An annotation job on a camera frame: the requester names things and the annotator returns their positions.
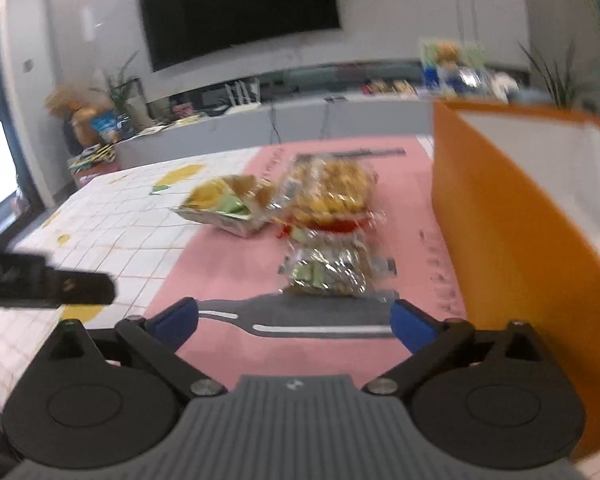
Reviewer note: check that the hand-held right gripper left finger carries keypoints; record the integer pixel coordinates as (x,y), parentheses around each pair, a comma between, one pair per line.
(177,322)

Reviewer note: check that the clear red label packet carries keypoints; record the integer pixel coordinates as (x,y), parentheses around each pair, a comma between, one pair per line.
(330,270)

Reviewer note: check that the white router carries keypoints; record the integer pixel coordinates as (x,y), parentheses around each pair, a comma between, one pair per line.
(242,100)

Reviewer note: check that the pink storage basket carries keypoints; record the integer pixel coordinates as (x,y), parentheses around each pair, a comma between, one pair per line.
(94,170)

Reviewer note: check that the checked lemon print tablecloth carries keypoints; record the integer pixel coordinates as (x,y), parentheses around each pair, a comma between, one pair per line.
(110,220)

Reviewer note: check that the blue snack bag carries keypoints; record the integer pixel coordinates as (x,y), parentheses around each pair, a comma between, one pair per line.
(111,126)

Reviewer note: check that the orange cardboard box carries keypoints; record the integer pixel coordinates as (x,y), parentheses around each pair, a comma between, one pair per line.
(505,220)

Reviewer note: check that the brown fluffy object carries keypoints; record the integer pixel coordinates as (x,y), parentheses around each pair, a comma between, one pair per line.
(72,115)

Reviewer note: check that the black television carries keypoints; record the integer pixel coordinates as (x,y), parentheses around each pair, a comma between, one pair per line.
(240,5)

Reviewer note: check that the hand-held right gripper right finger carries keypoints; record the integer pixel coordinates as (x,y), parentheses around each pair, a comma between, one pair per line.
(410,327)

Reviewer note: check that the pink placemat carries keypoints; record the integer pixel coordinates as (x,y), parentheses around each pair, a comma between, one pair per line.
(230,270)

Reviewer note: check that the white television console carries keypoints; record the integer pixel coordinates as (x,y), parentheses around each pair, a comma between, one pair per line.
(290,120)

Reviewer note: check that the yellow chip packet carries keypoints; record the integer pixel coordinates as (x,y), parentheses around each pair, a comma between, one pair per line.
(220,205)

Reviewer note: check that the teddy bear picture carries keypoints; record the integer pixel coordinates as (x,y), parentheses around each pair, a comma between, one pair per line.
(450,65)

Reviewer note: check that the thin-leaf potted plant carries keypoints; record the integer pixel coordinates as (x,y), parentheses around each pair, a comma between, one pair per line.
(120,90)

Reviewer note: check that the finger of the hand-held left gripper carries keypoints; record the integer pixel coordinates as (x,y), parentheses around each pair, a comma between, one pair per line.
(55,287)

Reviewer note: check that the clear yellow cracker packet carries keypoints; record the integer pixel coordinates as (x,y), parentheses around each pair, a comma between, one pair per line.
(330,190)

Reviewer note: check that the pile of snacks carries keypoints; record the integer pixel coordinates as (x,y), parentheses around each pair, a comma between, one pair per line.
(390,88)

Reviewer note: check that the long-leaf potted plant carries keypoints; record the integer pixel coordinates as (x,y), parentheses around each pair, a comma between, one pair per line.
(555,80)

